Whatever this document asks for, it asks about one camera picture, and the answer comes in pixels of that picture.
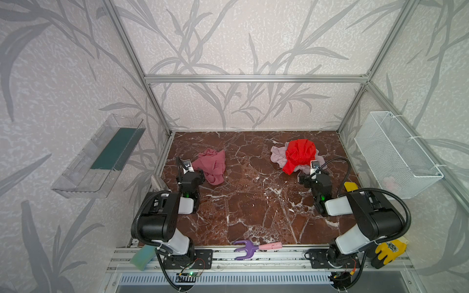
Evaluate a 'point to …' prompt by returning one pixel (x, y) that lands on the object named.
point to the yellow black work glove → (387, 252)
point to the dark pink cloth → (212, 163)
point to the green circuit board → (189, 274)
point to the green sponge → (143, 256)
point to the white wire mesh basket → (397, 162)
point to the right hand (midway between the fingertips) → (312, 164)
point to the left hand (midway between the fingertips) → (192, 163)
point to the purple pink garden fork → (251, 248)
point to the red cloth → (298, 152)
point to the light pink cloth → (279, 157)
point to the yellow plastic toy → (350, 186)
